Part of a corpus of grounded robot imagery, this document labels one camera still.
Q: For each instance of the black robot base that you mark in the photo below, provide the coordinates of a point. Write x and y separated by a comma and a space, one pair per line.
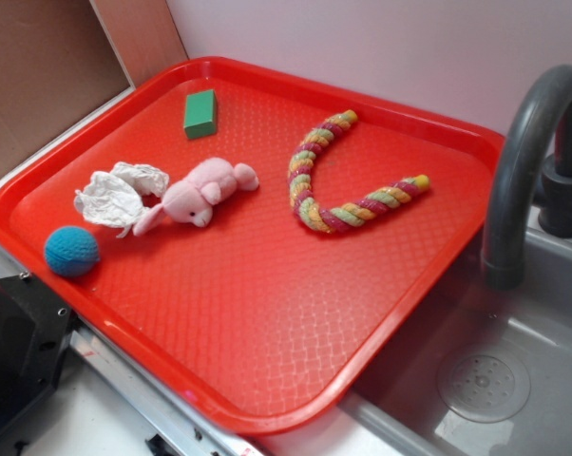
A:
35, 330

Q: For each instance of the green rectangular block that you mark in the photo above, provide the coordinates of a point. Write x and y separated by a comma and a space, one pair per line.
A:
200, 114

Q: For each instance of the red plastic tray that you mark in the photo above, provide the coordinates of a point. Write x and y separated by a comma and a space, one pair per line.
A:
255, 320

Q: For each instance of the pink plush bunny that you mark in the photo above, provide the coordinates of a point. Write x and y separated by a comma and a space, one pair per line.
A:
192, 199

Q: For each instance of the crumpled white paper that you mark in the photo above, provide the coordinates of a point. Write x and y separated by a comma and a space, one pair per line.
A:
114, 199

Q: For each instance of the blue knitted ball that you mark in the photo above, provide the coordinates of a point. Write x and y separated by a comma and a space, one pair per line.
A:
71, 251

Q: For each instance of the grey plastic sink basin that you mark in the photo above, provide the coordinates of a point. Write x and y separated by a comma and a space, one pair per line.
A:
396, 397

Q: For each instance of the sink drain strainer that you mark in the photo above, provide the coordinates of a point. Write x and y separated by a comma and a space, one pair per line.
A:
483, 384

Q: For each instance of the grey curved faucet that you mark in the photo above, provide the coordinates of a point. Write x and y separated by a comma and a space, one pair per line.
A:
535, 168

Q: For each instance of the brown cardboard panel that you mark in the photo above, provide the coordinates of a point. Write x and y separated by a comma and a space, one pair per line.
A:
62, 60

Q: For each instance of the multicolour twisted rope toy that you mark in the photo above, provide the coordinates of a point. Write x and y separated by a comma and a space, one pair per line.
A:
343, 218

